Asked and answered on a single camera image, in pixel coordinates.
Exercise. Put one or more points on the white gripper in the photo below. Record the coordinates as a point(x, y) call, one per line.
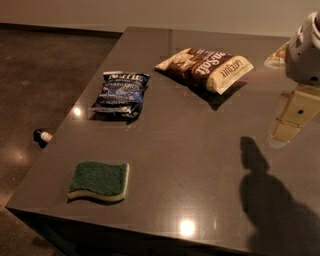
point(304, 58)

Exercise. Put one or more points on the small bottle on floor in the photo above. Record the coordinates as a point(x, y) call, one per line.
point(42, 136)

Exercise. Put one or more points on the blue chip bag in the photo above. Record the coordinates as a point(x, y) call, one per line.
point(122, 94)

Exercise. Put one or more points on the green and yellow sponge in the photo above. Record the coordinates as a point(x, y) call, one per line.
point(99, 181)

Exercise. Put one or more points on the brown chip bag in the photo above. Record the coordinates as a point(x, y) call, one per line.
point(213, 71)

